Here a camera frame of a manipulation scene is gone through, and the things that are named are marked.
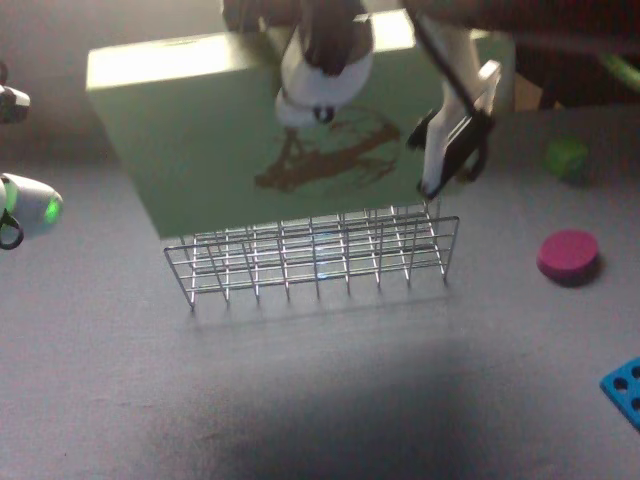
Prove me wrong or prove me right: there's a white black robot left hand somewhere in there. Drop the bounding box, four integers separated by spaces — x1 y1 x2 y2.
0 59 65 251

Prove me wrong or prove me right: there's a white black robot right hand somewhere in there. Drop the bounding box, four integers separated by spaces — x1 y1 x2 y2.
222 0 504 201

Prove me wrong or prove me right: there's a green box with brown drawing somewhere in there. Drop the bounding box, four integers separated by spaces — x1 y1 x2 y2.
85 9 516 239

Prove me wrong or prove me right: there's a green toy cube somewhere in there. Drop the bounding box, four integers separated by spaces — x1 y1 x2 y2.
544 137 590 184

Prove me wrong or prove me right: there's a pink round disc block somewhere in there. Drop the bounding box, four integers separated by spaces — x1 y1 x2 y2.
536 228 601 287

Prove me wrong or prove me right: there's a grey table cloth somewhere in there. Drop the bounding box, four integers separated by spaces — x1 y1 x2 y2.
0 107 640 480

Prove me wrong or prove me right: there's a blue block with holes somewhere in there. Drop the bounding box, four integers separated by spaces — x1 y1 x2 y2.
598 357 640 431

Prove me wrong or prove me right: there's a metal wire rack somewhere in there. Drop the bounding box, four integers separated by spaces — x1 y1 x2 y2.
163 197 460 312

